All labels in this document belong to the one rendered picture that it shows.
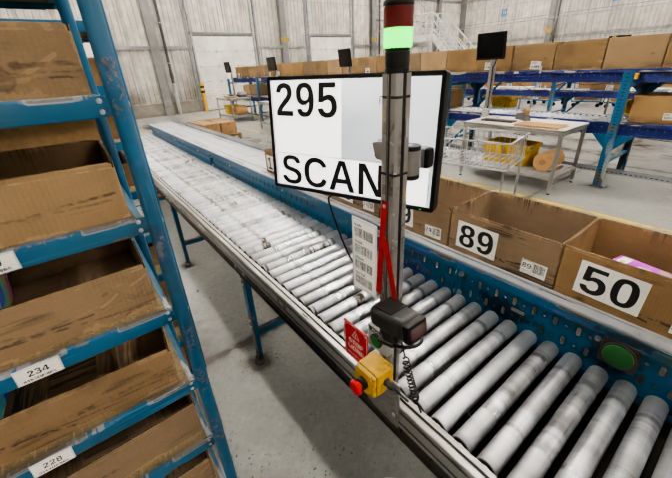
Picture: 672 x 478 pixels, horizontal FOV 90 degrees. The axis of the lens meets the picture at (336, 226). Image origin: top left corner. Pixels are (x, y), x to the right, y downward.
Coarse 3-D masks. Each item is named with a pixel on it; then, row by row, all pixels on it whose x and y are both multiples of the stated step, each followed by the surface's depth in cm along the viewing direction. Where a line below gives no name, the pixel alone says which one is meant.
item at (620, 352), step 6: (606, 348) 94; (612, 348) 93; (618, 348) 92; (624, 348) 91; (606, 354) 94; (612, 354) 93; (618, 354) 92; (624, 354) 91; (630, 354) 90; (606, 360) 95; (612, 360) 93; (618, 360) 92; (624, 360) 91; (630, 360) 90; (612, 366) 94; (618, 366) 93; (624, 366) 91; (630, 366) 90
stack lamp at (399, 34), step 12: (384, 12) 56; (396, 12) 55; (408, 12) 55; (384, 24) 57; (396, 24) 55; (408, 24) 56; (384, 36) 58; (396, 36) 56; (408, 36) 56; (384, 48) 58
